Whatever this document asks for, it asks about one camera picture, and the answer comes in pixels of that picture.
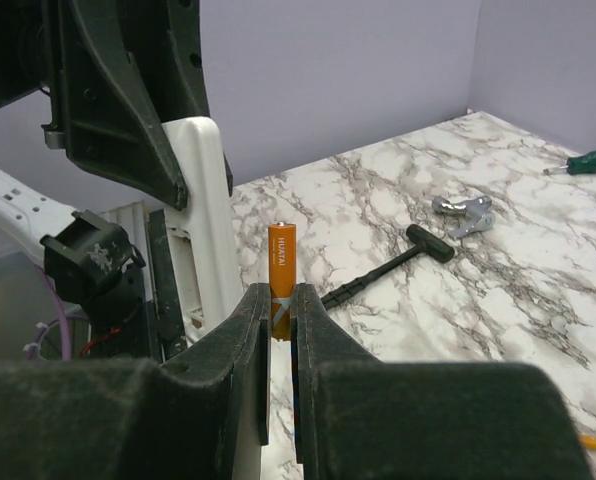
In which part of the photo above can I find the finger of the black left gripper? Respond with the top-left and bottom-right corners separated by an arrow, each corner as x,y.
127,1 -> 210,195

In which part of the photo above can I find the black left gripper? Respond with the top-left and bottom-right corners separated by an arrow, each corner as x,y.
0,1 -> 188,210

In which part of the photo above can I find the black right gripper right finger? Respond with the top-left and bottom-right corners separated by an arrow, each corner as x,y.
290,284 -> 592,479

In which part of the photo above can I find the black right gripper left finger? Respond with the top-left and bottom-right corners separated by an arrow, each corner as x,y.
0,283 -> 270,479

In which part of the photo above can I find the white remote control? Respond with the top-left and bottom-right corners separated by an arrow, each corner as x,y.
163,117 -> 243,343

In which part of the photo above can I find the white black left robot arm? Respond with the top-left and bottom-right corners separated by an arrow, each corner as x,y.
0,1 -> 240,360

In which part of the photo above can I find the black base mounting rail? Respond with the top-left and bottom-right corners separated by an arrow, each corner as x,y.
147,209 -> 188,361

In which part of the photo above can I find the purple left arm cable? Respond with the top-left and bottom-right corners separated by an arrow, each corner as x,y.
22,264 -> 87,361

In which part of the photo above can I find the black cable connector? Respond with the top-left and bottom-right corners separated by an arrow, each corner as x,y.
321,224 -> 455,310

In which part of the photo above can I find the silver metal bracket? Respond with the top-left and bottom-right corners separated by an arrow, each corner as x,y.
432,195 -> 496,240

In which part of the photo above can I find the green handled screwdriver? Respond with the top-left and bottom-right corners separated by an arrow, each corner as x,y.
543,150 -> 596,176

